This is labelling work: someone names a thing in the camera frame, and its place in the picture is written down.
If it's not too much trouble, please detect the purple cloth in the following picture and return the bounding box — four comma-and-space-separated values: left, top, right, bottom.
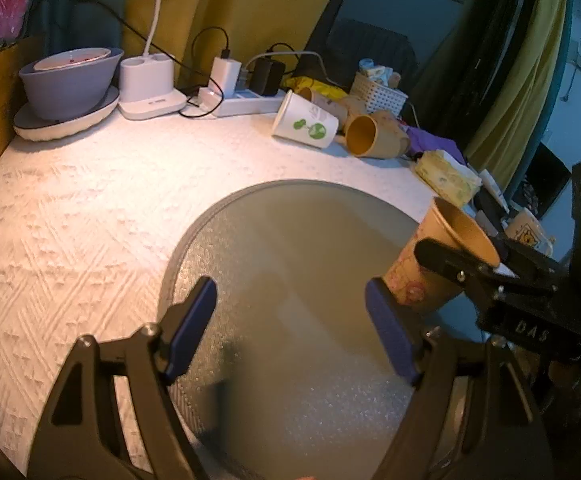
405, 126, 466, 165

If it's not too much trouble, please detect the yellow tissue pack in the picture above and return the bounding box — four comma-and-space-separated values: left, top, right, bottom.
414, 150, 483, 208

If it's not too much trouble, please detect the white tube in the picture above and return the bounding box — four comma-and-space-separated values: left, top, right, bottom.
479, 169, 510, 214

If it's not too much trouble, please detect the yellow plastic bag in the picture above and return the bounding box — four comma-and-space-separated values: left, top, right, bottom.
281, 76, 348, 101

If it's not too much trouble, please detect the white plastic basket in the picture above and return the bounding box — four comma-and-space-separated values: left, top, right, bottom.
350, 73, 408, 116

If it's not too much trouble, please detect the right patterned paper cup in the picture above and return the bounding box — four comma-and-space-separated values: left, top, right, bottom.
371, 110, 405, 133

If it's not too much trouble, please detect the plain brown paper cup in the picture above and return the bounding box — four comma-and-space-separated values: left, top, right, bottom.
345, 115, 410, 159

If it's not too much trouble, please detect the round grey mat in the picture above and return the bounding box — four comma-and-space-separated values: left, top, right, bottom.
159, 180, 417, 479

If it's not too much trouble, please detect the white tablecloth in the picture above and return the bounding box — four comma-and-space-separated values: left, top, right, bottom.
0, 114, 433, 469

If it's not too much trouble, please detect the black power adapter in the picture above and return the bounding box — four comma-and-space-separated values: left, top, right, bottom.
248, 58, 286, 96

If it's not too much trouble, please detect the white LED desk lamp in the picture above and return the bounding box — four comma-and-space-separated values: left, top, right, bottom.
118, 0, 186, 122

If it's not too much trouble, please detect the white plate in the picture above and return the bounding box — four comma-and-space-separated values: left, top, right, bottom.
13, 86, 119, 142

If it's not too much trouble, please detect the white green-print paper cup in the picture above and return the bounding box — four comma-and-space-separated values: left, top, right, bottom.
272, 90, 339, 150

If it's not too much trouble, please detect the dark monitor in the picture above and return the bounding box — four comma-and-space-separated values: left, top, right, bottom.
512, 143, 571, 220

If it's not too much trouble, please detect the purple bowl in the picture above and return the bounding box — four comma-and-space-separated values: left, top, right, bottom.
19, 48, 123, 122

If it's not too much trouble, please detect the patterned yellow paper cup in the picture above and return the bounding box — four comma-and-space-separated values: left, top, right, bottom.
383, 197, 500, 315

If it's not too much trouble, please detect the rear patterned paper cup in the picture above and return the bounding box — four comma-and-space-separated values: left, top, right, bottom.
337, 96, 368, 125

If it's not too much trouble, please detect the white USB charger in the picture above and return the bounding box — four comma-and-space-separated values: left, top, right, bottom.
209, 58, 242, 99

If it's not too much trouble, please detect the yellow curtain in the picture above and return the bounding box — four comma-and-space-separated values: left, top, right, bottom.
124, 0, 571, 186

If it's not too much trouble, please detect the white cartoon mug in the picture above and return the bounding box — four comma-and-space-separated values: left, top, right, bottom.
504, 208, 554, 257

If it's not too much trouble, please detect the white power strip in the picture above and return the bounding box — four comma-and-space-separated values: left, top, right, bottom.
198, 87, 285, 118

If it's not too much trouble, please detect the left patterned paper cup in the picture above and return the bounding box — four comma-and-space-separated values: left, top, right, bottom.
297, 87, 348, 130

